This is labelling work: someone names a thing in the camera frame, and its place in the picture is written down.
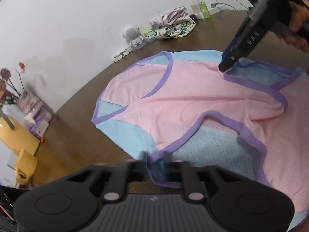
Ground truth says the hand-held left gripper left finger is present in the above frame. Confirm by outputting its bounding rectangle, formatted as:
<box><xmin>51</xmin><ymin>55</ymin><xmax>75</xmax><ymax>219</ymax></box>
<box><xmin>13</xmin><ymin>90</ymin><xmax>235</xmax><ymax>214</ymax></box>
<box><xmin>68</xmin><ymin>161</ymin><xmax>148</xmax><ymax>203</ymax></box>

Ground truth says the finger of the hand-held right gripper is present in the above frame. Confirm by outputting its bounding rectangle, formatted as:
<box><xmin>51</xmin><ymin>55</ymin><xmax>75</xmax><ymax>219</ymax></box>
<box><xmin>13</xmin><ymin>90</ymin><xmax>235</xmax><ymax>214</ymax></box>
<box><xmin>218</xmin><ymin>49</ymin><xmax>245</xmax><ymax>73</ymax></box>
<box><xmin>221</xmin><ymin>36</ymin><xmax>242</xmax><ymax>60</ymax></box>

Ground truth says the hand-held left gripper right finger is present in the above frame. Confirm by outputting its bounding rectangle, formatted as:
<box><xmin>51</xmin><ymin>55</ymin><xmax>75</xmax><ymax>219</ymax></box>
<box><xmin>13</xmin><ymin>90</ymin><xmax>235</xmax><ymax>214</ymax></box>
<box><xmin>166</xmin><ymin>161</ymin><xmax>242</xmax><ymax>202</ymax></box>

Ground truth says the pink and blue mesh shirt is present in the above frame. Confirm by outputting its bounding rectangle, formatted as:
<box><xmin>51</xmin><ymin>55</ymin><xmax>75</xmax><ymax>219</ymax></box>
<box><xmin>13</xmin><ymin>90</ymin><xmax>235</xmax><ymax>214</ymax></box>
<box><xmin>91</xmin><ymin>49</ymin><xmax>309</xmax><ymax>228</ymax></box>

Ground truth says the person's right hand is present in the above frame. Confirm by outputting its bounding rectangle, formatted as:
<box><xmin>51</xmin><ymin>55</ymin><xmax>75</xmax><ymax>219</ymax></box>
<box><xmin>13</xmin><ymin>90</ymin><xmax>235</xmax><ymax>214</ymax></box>
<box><xmin>282</xmin><ymin>0</ymin><xmax>309</xmax><ymax>52</ymax></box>

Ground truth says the white power strip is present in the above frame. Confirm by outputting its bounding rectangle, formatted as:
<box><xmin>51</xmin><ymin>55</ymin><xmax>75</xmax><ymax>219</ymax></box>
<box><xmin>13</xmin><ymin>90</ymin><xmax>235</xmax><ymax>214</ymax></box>
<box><xmin>193</xmin><ymin>3</ymin><xmax>222</xmax><ymax>20</ymax></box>

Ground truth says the green spray bottle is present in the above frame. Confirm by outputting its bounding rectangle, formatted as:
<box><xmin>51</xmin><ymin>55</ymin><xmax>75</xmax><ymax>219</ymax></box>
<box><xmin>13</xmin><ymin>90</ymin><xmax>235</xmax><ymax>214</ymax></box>
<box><xmin>199</xmin><ymin>1</ymin><xmax>211</xmax><ymax>19</ymax></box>

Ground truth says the white charger adapter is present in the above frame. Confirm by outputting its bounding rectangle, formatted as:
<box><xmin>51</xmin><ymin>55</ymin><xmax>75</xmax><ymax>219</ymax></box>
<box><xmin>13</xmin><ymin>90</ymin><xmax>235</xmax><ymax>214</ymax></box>
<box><xmin>191</xmin><ymin>2</ymin><xmax>204</xmax><ymax>20</ymax></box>

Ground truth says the folded purple floral cloth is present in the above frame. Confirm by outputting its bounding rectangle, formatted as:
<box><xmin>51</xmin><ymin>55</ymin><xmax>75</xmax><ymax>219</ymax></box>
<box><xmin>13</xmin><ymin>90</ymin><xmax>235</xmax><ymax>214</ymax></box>
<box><xmin>149</xmin><ymin>6</ymin><xmax>191</xmax><ymax>28</ymax></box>

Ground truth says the small green box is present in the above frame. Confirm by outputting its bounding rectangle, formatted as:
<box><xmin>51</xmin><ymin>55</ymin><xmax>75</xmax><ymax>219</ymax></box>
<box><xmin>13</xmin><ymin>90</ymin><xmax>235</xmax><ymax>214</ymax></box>
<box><xmin>143</xmin><ymin>28</ymin><xmax>156</xmax><ymax>43</ymax></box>

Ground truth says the white robot figurine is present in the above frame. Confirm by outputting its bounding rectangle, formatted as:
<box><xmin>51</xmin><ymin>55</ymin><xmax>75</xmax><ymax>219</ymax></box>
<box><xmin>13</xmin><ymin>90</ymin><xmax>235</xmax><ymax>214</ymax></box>
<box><xmin>123</xmin><ymin>25</ymin><xmax>148</xmax><ymax>52</ymax></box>

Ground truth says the purple tissue box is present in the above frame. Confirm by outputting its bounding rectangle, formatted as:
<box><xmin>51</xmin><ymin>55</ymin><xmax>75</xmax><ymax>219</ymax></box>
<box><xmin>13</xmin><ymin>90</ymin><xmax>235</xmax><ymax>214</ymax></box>
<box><xmin>23</xmin><ymin>113</ymin><xmax>50</xmax><ymax>139</ymax></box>

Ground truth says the white small socket strip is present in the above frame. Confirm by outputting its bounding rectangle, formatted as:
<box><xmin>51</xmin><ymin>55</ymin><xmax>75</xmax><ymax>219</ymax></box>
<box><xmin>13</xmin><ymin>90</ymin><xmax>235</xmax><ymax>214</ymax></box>
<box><xmin>111</xmin><ymin>47</ymin><xmax>132</xmax><ymax>63</ymax></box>

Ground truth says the yellow mug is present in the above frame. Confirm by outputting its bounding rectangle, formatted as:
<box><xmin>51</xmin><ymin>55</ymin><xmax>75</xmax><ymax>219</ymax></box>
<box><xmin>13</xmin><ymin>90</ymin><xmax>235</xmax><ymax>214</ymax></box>
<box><xmin>14</xmin><ymin>148</ymin><xmax>38</xmax><ymax>186</ymax></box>

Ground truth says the yellow thermos jug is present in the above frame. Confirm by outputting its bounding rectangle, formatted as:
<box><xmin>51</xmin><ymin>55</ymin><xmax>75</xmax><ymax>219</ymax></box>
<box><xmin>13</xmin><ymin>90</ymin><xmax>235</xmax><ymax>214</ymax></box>
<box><xmin>0</xmin><ymin>109</ymin><xmax>40</xmax><ymax>156</ymax></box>

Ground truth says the fuzzy purple vase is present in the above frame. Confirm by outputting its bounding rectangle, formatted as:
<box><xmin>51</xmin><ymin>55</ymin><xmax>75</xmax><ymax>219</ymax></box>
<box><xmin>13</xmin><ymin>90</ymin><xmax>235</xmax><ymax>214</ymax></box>
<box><xmin>16</xmin><ymin>88</ymin><xmax>52</xmax><ymax>124</ymax></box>

